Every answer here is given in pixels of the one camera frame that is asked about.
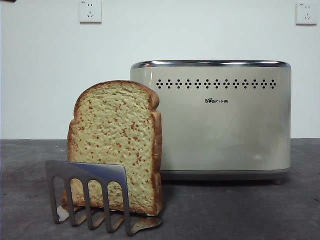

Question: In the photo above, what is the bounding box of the toasted bread slice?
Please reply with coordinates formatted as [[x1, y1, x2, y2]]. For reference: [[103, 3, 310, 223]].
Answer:
[[61, 79, 164, 217]]

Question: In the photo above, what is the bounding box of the cream steel toaster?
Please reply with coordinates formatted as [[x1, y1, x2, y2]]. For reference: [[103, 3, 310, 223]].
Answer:
[[129, 59, 292, 186]]

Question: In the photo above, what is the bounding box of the shiny steel toast rack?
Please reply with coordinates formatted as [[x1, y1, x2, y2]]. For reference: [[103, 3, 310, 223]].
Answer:
[[44, 159, 163, 237]]

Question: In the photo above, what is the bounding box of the white wall socket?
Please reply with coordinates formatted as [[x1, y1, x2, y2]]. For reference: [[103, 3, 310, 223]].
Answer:
[[79, 0, 103, 25], [295, 2, 318, 26]]

